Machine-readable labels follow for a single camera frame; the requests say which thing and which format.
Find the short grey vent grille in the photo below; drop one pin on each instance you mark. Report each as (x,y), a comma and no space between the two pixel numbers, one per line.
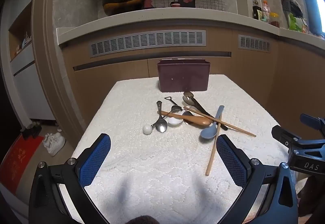
(254,43)

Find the stone kitchen countertop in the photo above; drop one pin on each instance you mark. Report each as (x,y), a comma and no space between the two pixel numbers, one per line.
(152,17)

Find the clear bottle with orange cap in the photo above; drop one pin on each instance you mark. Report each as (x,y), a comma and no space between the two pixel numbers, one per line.
(265,12)

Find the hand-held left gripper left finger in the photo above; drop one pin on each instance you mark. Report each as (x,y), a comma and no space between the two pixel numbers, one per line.
(96,158)

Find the wooden chopstick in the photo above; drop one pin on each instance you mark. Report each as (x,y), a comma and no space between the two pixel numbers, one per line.
(236,128)
(212,158)

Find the wooden spoon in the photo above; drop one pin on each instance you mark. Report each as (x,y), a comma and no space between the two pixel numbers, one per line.
(200,120)

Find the long grey vent grille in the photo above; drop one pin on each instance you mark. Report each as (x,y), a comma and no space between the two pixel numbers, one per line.
(147,41)

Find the blue plastic spoon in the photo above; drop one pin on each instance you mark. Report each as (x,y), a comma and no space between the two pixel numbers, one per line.
(209,132)

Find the red door mat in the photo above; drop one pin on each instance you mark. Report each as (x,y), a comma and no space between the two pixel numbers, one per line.
(19,160)

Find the white cabinet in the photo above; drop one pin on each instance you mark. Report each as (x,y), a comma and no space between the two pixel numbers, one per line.
(30,87)

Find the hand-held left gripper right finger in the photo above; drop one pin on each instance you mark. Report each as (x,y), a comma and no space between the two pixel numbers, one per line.
(232,160)

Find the jar with yellow lid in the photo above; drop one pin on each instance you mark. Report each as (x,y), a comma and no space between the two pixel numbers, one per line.
(274,21)

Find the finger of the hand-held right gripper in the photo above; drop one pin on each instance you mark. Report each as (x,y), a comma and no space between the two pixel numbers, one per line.
(283,135)
(313,122)

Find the bright window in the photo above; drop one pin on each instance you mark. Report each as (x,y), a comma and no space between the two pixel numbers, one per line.
(318,5)

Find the small red pot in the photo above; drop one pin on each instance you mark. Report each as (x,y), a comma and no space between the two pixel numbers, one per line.
(175,4)

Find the green plastic bag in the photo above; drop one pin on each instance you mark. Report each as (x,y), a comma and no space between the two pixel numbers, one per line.
(295,24)

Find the black shoes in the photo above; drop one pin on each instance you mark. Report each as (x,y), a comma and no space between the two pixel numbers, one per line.
(31,130)

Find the maroon plastic utensil box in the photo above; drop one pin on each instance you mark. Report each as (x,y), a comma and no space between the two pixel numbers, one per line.
(182,76)

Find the white ball-ended ceramic spoon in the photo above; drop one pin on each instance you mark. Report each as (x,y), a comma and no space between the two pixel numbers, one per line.
(147,129)

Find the white cloth on floor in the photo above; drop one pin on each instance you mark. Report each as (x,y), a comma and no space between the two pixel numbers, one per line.
(53,142)

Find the black utensil caddy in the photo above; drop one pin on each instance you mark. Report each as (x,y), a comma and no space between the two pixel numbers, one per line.
(292,7)

